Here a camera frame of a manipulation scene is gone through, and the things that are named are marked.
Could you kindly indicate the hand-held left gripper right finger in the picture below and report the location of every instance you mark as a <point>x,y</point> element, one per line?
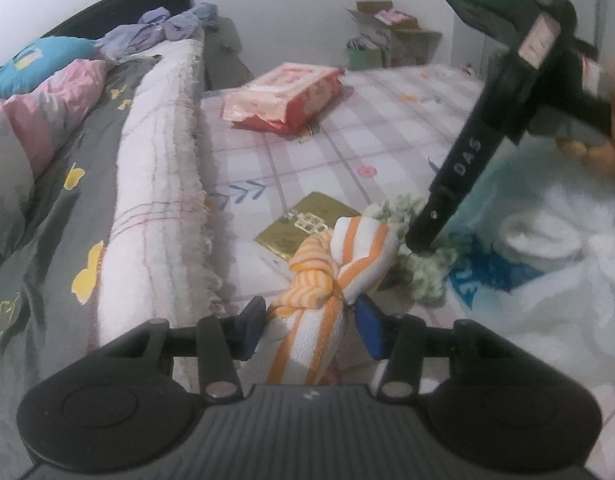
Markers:
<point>370,330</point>

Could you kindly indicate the gold tissue pack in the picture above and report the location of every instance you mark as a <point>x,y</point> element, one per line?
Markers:
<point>297,230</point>

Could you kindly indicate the green container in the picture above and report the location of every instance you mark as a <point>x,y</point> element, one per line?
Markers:
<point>365,55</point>

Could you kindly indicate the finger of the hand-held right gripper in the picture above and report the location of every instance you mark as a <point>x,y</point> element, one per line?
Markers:
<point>427,230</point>

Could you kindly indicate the pale plaid bed sheet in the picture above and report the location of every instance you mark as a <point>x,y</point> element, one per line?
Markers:
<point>337,160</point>

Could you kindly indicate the white blue printed plastic bag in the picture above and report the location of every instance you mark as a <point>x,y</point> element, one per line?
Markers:
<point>562,300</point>

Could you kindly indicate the white paper roll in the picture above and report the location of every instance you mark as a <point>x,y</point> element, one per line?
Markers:
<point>537,235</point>

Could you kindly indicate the olive grey garment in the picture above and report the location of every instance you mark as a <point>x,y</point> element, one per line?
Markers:
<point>227,55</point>

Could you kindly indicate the green floral ruffled cloth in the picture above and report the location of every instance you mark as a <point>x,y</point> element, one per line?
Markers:
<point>427,270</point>

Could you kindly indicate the orange striped knotted towel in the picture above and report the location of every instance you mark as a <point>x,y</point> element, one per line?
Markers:
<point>312,270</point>

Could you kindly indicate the pink wet wipes pack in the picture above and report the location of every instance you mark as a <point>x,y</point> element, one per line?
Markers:
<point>282,95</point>

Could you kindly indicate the pink grey floral quilt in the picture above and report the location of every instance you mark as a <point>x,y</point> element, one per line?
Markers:
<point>52,110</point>

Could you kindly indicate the person's right hand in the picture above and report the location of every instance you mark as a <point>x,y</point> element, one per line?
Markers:
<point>597,157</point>

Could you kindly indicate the cardboard box with pink packs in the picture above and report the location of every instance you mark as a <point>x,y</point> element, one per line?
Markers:
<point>382,15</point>

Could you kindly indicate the rolled white fringed blanket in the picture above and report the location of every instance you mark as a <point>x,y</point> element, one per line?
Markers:
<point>157,185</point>

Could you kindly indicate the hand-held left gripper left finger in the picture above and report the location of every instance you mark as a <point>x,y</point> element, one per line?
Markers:
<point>250,327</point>

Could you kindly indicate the pile of purple clothes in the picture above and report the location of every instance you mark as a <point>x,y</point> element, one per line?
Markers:
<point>152,30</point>

